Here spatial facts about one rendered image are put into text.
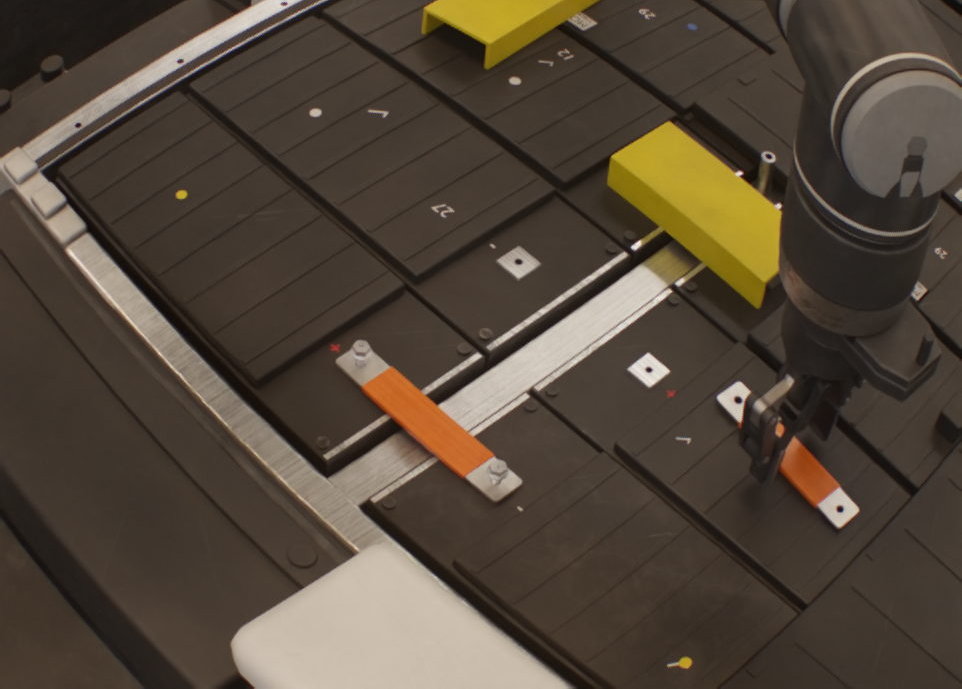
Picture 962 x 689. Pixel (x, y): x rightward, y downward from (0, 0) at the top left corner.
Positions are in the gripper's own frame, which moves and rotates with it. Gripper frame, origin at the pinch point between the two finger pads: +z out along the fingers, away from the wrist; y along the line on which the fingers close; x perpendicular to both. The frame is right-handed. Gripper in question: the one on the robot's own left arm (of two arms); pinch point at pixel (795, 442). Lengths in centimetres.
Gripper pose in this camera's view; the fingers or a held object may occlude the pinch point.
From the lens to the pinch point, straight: 123.3
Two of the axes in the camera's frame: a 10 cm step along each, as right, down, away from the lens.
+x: 6.1, 6.2, -5.0
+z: -0.6, 6.6, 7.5
